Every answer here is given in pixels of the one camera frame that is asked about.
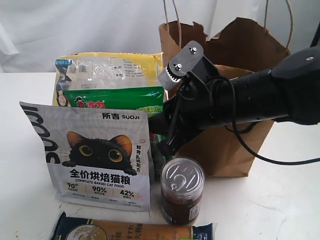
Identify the yellow clear snack packet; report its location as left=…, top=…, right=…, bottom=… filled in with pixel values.
left=52, top=52, right=163, bottom=107

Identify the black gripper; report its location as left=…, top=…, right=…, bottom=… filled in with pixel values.
left=148, top=77, right=233, bottom=157

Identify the clear jar with metal lid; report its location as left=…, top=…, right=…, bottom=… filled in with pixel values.
left=160, top=157, right=205, bottom=225

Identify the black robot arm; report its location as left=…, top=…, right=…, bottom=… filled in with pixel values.
left=148, top=40, right=320, bottom=156

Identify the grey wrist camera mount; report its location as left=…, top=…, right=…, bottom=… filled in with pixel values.
left=158, top=40, right=220, bottom=91

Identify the white backdrop cloth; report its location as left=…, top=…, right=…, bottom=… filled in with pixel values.
left=0, top=0, right=320, bottom=73

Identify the brown paper shopping bag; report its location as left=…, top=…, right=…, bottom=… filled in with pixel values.
left=158, top=0, right=293, bottom=179

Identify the green snack packet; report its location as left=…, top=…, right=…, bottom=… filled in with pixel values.
left=63, top=86, right=166, bottom=118

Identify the spaghetti pasta package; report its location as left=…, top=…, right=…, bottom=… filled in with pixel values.
left=51, top=212, right=215, bottom=240

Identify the black cable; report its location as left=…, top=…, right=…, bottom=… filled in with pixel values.
left=174, top=77, right=320, bottom=166

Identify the grey cat food bag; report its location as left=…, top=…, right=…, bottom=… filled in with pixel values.
left=20, top=102, right=151, bottom=212

